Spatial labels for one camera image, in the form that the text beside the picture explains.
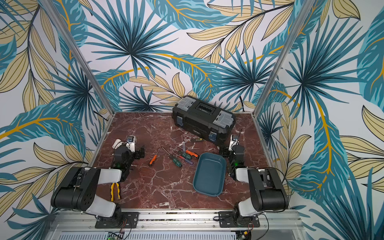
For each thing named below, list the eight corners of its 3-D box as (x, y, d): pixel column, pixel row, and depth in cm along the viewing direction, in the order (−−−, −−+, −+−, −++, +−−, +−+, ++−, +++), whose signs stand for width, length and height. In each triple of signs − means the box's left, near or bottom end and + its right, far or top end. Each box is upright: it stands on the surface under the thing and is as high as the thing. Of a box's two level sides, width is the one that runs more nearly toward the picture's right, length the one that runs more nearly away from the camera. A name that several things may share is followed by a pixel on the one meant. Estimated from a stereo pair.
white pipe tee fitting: (113, 148, 100) (111, 146, 98) (118, 140, 104) (116, 138, 102) (118, 150, 99) (117, 147, 97) (123, 141, 104) (122, 139, 101)
